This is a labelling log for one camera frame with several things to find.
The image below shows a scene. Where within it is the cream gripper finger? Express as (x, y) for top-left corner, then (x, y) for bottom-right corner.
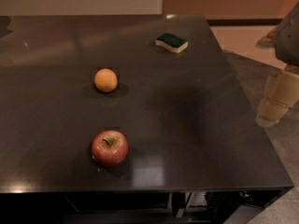
(256, 65), (299, 127)

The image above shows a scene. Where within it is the orange fruit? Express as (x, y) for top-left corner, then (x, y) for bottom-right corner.
(94, 68), (118, 92)

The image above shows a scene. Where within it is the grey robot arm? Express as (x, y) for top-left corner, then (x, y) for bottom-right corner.
(256, 3), (299, 127)

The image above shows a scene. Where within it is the red apple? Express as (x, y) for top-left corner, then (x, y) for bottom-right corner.
(91, 130), (129, 168)

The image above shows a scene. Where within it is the green and yellow sponge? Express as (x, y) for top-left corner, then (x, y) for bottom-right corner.
(155, 33), (189, 54)

